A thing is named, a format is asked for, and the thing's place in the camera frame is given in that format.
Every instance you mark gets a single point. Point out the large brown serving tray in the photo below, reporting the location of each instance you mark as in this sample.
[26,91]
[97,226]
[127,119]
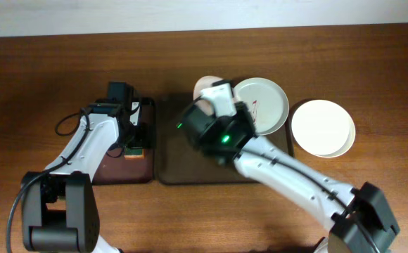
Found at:
[176,162]

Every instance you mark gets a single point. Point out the black small sponge tray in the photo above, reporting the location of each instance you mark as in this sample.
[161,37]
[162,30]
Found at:
[115,169]

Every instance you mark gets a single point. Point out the green and orange sponge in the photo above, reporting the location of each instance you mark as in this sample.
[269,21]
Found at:
[134,153]

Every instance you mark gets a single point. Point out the white plate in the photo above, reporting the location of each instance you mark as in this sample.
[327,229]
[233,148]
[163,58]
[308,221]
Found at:
[266,101]
[323,128]
[202,83]

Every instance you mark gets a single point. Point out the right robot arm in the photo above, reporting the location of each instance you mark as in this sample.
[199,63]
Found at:
[357,219]

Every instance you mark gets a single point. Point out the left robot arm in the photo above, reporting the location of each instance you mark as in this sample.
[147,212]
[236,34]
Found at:
[59,211]

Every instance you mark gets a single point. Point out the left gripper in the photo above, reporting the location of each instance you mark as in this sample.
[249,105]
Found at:
[142,140]

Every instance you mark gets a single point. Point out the white plate front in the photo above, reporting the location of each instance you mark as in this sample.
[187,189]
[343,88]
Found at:
[323,128]

